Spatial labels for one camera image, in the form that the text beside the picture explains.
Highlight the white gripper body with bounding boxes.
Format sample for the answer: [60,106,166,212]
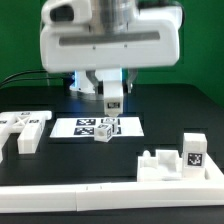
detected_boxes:
[40,4,184,73]

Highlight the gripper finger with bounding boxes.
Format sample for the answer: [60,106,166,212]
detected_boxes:
[86,70,100,95]
[126,69,138,93]

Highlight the white chair seat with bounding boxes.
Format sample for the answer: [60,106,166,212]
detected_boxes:
[137,149,207,182]

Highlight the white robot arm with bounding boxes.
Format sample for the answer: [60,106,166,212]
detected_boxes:
[40,0,184,109]

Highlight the white tagged cube nut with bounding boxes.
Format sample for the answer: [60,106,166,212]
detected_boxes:
[101,117,118,134]
[94,123,113,142]

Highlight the white L-shaped fence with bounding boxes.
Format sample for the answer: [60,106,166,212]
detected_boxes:
[0,155,224,213]

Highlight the white marker base plate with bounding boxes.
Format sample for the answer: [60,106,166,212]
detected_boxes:
[49,116,145,139]

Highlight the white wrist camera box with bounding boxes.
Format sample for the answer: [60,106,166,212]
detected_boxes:
[41,0,92,25]

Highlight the black base cables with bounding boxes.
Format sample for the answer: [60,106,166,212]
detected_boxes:
[0,69,76,89]

